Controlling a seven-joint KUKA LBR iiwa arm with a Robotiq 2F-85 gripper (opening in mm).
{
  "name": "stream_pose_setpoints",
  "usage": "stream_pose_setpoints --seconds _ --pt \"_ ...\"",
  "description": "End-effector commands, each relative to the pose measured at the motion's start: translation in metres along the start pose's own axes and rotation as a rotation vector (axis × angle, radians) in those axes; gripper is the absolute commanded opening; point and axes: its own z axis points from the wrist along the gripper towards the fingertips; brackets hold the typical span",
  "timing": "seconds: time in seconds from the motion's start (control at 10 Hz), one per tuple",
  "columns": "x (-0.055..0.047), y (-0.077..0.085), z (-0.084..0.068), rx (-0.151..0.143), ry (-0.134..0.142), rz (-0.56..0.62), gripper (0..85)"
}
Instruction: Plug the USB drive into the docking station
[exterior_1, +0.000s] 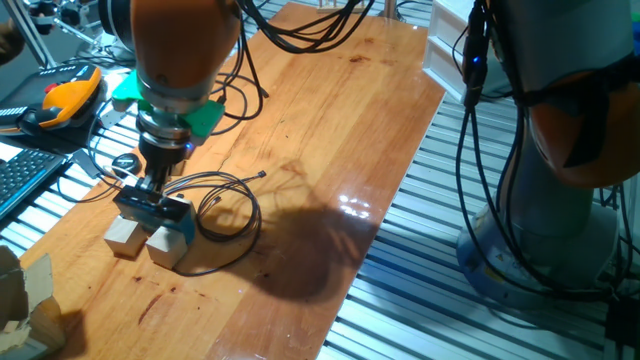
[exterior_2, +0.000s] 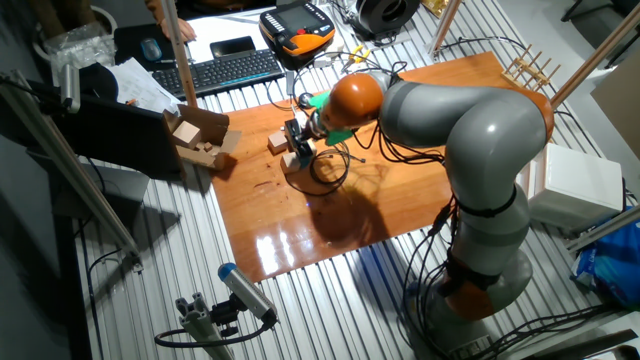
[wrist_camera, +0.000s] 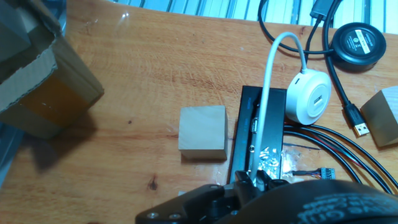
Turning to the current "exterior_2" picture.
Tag black filament spool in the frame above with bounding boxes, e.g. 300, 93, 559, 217
352, 0, 422, 41

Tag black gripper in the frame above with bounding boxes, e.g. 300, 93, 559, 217
286, 113, 329, 157

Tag green wrist mount plate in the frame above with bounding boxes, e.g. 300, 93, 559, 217
308, 91, 359, 147

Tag black cap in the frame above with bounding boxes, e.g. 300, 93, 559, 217
79, 62, 120, 101

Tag white desk sheet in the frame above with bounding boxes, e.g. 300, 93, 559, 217
185, 9, 281, 64

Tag orange and black teach pendant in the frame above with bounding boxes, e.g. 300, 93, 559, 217
258, 1, 337, 71

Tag black docking station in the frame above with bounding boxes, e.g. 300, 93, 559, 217
282, 119, 315, 169

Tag grey computer mouse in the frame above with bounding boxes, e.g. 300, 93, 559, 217
140, 37, 164, 62

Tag wooden peg rack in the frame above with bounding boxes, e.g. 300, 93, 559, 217
501, 43, 562, 100

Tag black camera cable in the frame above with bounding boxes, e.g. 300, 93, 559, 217
153, 319, 274, 349

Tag brown cardboard sheet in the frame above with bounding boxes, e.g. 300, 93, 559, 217
590, 49, 640, 161

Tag black coiled cable bundle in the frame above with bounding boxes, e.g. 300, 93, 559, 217
283, 142, 367, 198

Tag black keyboard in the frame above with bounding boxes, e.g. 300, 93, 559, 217
151, 48, 285, 100

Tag white box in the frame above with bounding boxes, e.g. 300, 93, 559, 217
517, 143, 625, 234

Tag blue plastic bag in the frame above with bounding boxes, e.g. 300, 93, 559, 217
571, 207, 640, 309

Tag black mouse pad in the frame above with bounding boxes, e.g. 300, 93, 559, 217
113, 23, 176, 69

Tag clear plastic bag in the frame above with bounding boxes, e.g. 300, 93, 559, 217
43, 22, 117, 84

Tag yellow handled pliers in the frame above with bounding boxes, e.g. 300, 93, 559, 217
342, 44, 372, 74

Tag light frame post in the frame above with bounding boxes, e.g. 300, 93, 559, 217
549, 2, 640, 109
427, 0, 462, 54
160, 0, 199, 109

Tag black monitor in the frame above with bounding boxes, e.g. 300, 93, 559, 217
27, 79, 187, 182

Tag white round bin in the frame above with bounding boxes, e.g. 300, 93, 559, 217
32, 4, 120, 66

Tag person's hand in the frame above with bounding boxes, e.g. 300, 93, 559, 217
158, 16, 197, 42

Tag varnished wooden board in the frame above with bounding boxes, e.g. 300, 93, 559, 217
209, 51, 554, 284

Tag silver camera with blue cap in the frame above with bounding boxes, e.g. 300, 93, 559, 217
217, 262, 279, 326

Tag white paper stack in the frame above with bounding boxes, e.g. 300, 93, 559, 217
107, 57, 181, 114

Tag aluminium frame bar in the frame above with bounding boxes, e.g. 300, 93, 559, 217
566, 204, 640, 254
0, 69, 144, 274

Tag pale wooden cube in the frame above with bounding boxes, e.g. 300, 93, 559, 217
267, 130, 290, 155
172, 120, 202, 150
279, 151, 302, 175

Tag aluminium profile stub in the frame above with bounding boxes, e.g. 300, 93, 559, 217
174, 292, 236, 360

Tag black smartphone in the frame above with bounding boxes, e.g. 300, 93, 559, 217
209, 35, 257, 60

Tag torn cardboard box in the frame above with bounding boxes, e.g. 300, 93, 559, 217
162, 103, 244, 172

